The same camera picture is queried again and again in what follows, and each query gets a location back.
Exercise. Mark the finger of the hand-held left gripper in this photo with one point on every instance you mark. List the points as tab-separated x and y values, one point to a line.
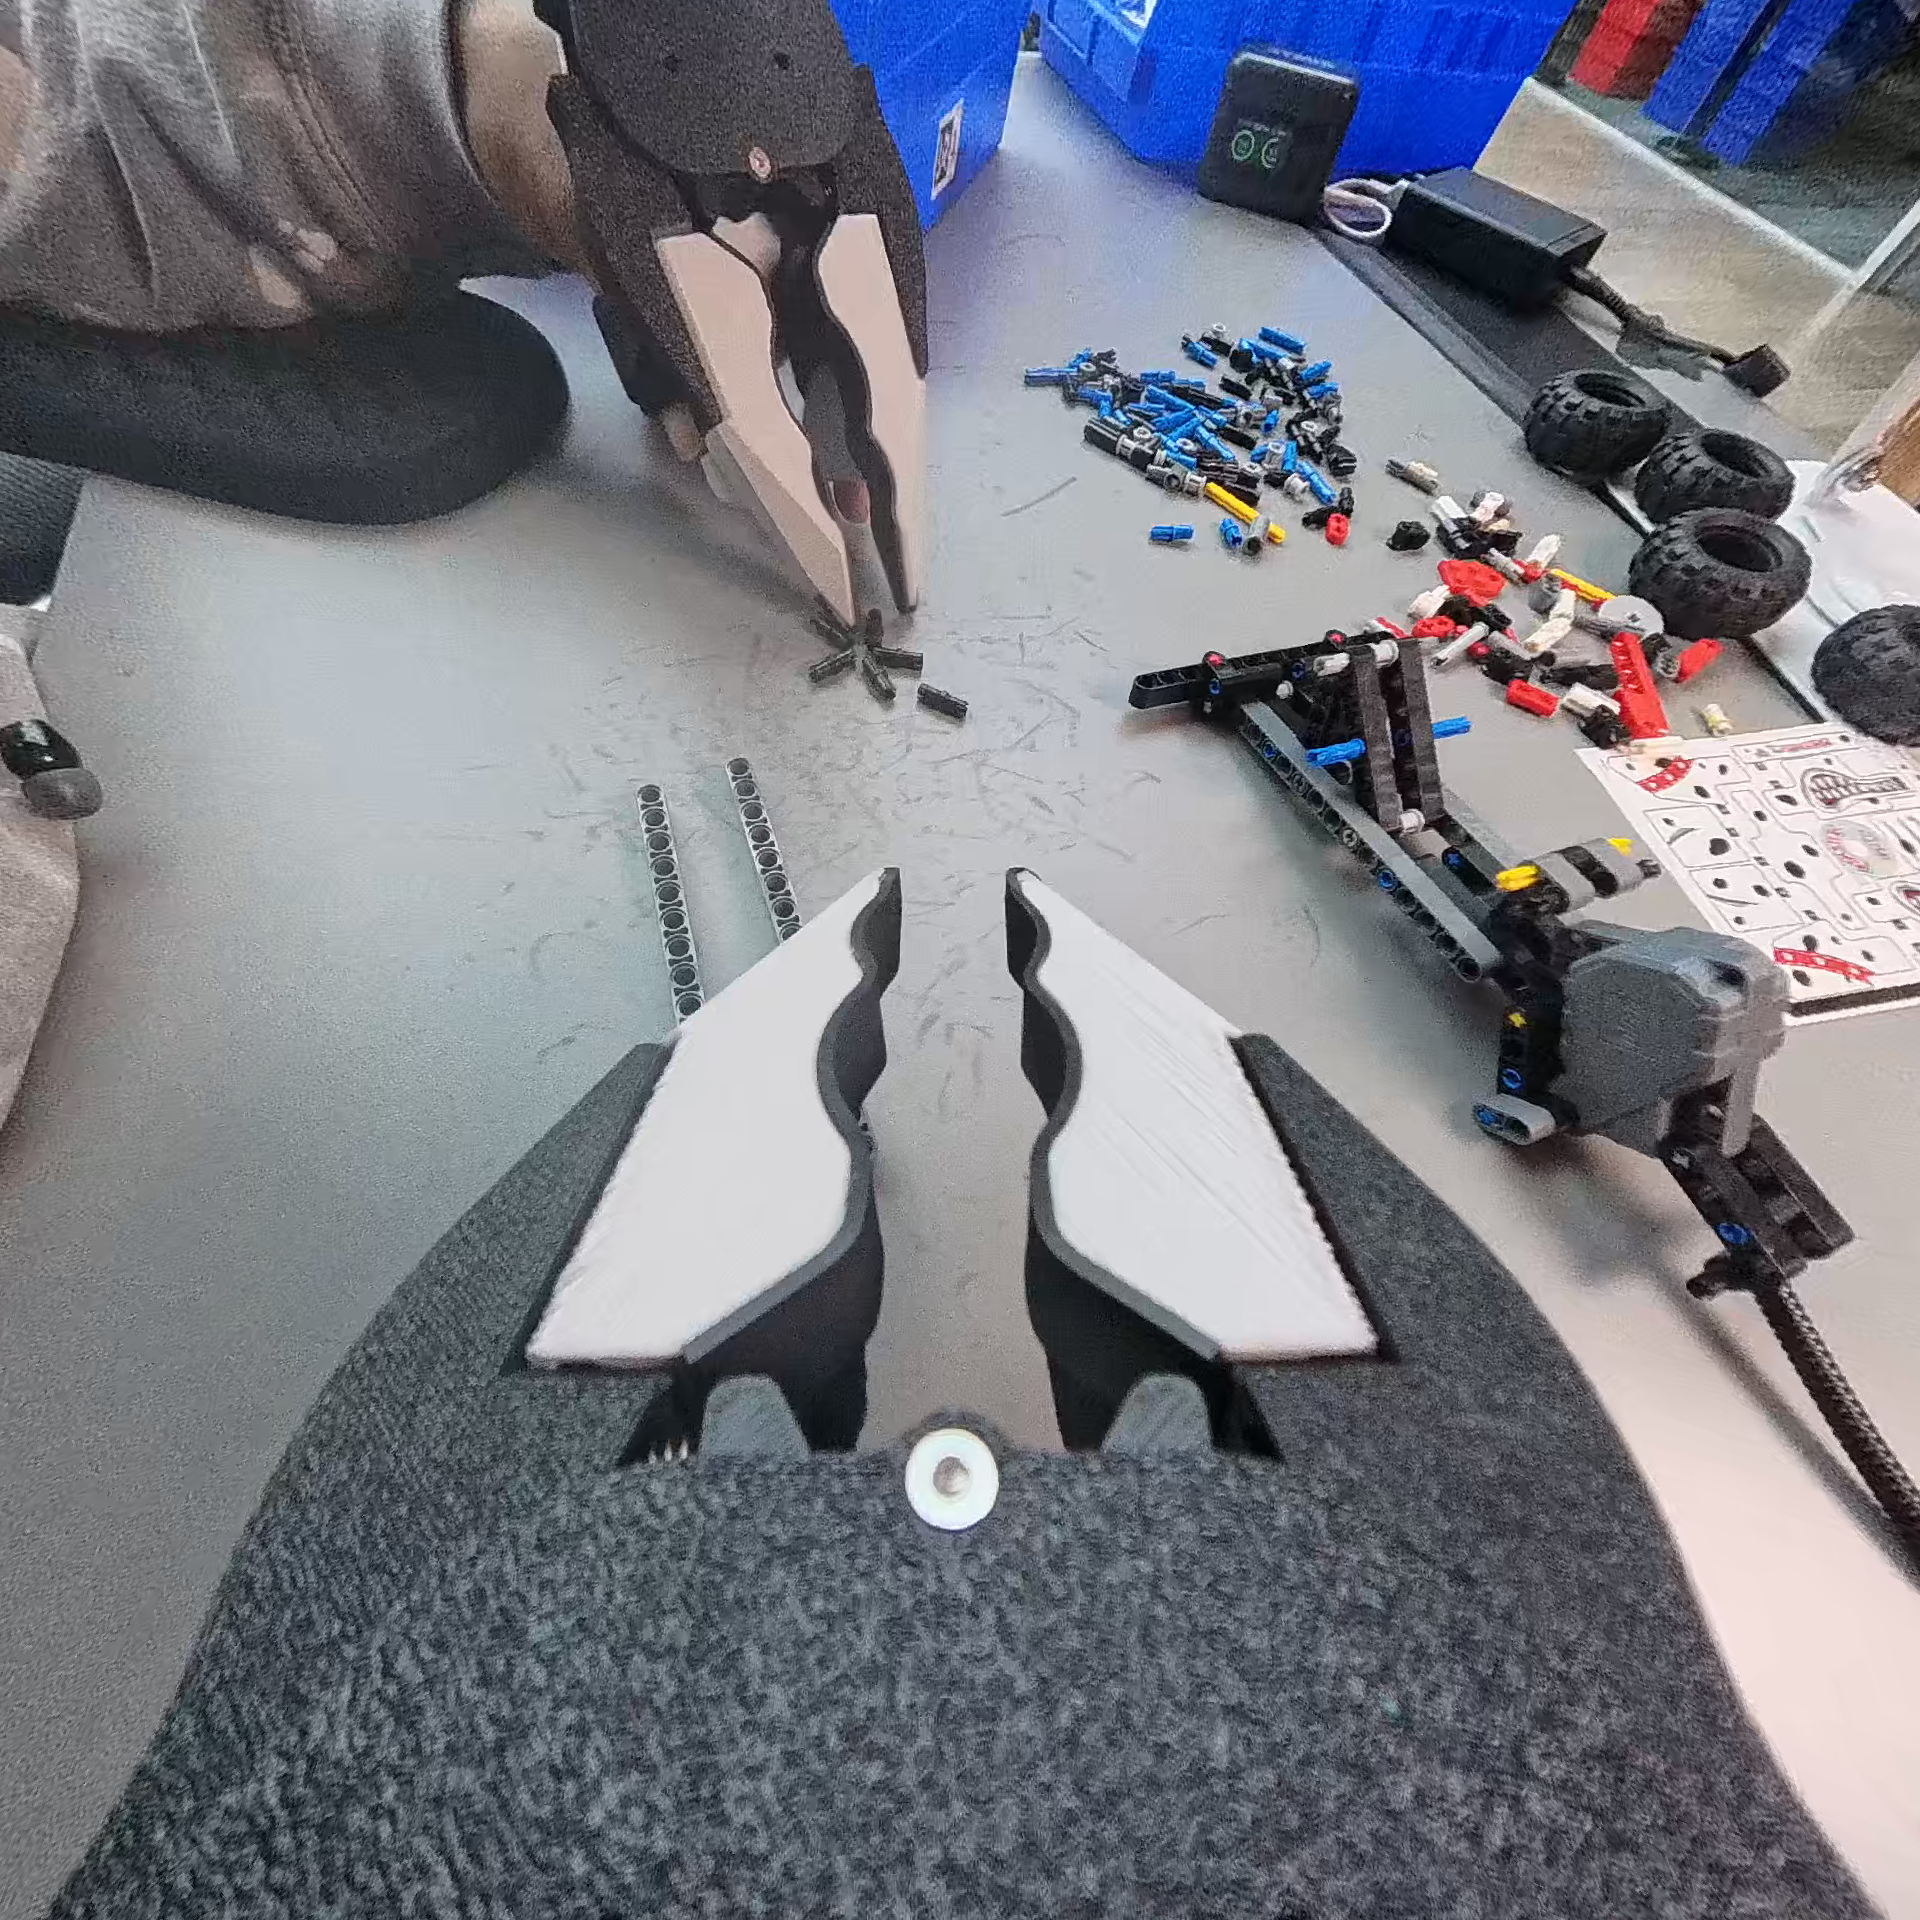
735	376
888	345

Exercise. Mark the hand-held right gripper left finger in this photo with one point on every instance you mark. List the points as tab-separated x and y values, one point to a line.
705	1201

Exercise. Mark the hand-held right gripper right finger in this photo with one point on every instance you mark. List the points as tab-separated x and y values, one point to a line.
1200	1201

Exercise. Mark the blue plastic bin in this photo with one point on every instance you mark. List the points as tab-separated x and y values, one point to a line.
1395	75
915	90

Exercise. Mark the long black toy beam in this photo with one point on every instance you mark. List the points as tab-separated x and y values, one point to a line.
667	902
762	849
1200	681

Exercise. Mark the pile of blue black pins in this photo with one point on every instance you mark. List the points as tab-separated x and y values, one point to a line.
1200	422

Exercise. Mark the partly built toy chassis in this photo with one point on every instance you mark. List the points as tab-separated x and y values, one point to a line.
1651	1036

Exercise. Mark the grey desk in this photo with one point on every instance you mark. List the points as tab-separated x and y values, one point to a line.
376	902

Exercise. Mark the person's left hand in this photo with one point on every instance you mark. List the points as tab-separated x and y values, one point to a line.
516	136

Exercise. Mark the yellow toy axle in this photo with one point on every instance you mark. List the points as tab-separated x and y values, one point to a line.
1236	504

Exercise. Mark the black cloth pad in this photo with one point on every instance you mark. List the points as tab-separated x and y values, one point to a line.
299	404

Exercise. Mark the black power bank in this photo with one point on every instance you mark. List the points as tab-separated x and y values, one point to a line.
1276	142

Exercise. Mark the black power adapter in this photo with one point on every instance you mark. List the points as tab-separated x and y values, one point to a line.
1440	330
1492	234

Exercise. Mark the toy sticker sheet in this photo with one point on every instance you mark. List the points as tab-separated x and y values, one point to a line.
1769	855

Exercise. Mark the pile of red white pieces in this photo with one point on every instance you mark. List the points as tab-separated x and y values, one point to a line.
1560	630

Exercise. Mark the black toy tyre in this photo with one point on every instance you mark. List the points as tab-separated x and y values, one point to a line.
1711	579
1588	428
1875	674
1711	481

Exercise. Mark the person's beige clothing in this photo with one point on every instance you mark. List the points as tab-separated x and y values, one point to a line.
30	902

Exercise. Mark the black earphone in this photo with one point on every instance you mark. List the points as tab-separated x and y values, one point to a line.
44	764

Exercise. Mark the stack of red blue bins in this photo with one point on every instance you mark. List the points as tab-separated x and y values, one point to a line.
1724	60

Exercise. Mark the white book stand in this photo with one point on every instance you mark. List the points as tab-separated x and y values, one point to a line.
1860	510

